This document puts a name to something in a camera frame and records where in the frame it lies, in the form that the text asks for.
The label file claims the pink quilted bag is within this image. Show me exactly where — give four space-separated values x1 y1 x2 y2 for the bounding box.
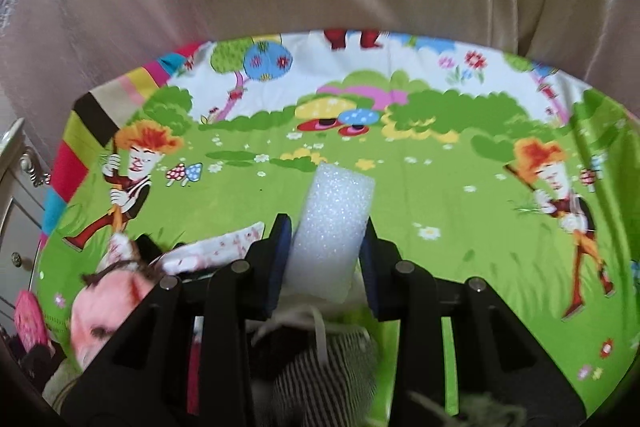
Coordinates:
14 289 57 354

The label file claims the pink plush toy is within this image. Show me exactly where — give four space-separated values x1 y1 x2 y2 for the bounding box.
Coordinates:
70 264 157 369

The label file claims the cream fluffy cloth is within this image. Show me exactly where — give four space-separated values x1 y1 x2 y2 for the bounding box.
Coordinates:
42 357 87 410

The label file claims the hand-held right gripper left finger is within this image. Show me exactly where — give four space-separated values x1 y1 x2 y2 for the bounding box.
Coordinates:
60 213 294 427

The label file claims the pale green knitted cloth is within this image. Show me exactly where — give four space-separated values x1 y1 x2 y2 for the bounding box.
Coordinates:
409 388 532 427

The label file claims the white cabinet with knobs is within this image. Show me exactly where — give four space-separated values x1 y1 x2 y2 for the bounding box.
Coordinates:
0 117 55 325

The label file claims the black white striped pouch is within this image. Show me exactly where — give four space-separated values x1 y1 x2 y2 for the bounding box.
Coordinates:
249 302 382 427

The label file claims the floral drawstring pouch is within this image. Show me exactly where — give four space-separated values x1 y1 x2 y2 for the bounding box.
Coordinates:
82 221 266 285

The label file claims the white foam sponge block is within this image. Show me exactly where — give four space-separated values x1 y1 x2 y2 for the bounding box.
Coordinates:
287 163 377 306

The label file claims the cartoon printed blanket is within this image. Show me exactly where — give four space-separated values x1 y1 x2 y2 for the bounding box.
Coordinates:
37 29 640 427

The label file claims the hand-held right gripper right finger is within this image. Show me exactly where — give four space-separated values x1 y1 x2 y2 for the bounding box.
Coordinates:
361 216 590 427

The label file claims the magenta cloth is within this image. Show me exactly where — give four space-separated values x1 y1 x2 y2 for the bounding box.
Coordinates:
187 319 207 414

